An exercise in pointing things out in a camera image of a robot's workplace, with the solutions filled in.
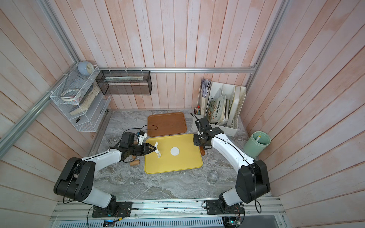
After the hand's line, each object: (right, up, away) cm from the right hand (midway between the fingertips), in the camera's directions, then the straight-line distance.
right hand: (196, 139), depth 87 cm
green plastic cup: (+35, -3, -3) cm, 36 cm away
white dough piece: (-14, -9, +9) cm, 19 cm away
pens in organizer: (+2, +19, +9) cm, 21 cm away
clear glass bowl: (+10, -23, -2) cm, 25 cm away
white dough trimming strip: (-24, -9, +2) cm, 26 cm away
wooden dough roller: (-39, -15, +1) cm, 42 cm away
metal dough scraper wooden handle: (+2, -5, -10) cm, 12 cm away
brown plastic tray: (-21, +9, +25) cm, 34 cm away
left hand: (-27, -8, +2) cm, 28 cm away
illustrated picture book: (+15, +19, +11) cm, 27 cm away
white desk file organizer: (+27, +29, +8) cm, 41 cm away
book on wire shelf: (-64, +21, -9) cm, 68 cm away
